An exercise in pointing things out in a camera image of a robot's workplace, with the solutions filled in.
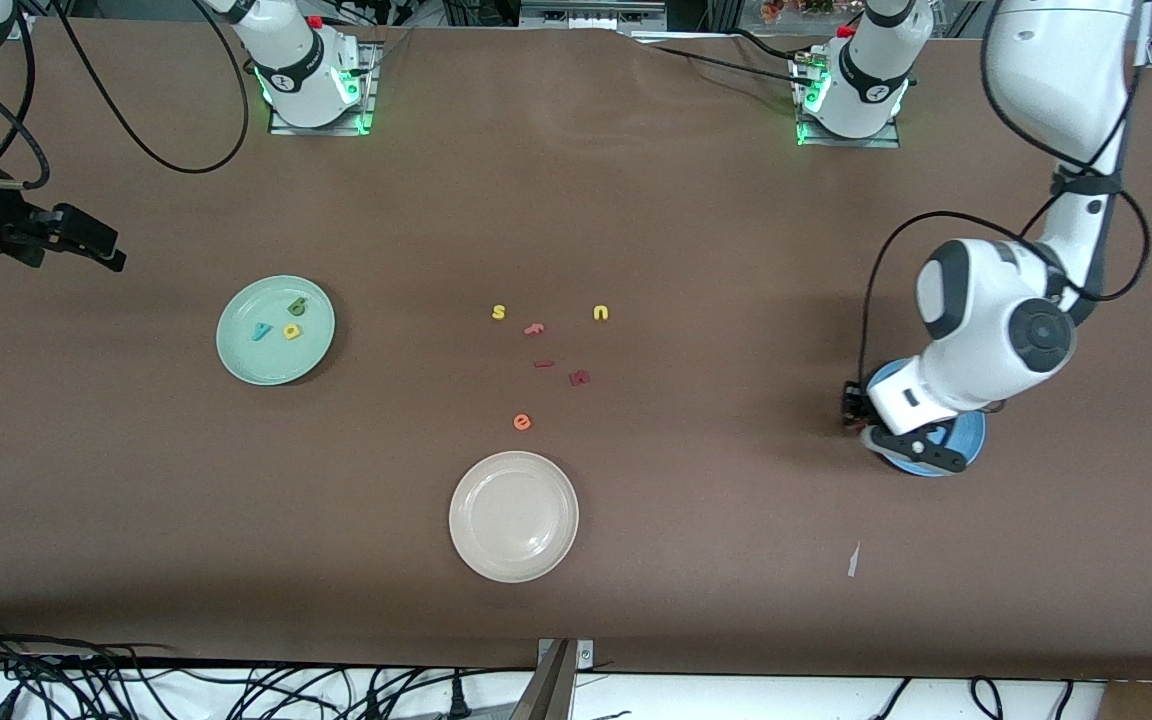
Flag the brown table cover sheet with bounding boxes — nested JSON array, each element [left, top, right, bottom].
[[0, 18, 1152, 683]]

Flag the tangled black floor cables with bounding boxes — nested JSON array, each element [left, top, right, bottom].
[[0, 618, 537, 720]]

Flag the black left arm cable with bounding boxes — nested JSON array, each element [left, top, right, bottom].
[[856, 0, 1152, 401]]

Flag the beige plate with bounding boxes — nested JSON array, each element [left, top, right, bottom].
[[449, 451, 580, 584]]

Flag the metal table bracket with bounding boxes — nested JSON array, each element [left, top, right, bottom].
[[511, 638, 595, 720]]

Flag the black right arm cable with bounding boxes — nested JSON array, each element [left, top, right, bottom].
[[0, 0, 249, 191]]

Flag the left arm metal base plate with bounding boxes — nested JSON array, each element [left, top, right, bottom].
[[794, 50, 902, 149]]

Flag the light green plate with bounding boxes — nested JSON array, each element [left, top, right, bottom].
[[216, 275, 336, 387]]

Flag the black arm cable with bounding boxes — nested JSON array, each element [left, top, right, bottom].
[[0, 0, 249, 191], [856, 0, 1152, 401]]

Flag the blue plate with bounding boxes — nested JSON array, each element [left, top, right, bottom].
[[866, 358, 987, 478]]

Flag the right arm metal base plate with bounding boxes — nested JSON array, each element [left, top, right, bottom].
[[269, 42, 377, 137]]

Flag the grey metal device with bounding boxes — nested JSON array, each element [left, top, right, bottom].
[[521, 0, 667, 31]]

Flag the black cable on table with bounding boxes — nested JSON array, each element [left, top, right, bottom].
[[626, 30, 822, 91]]

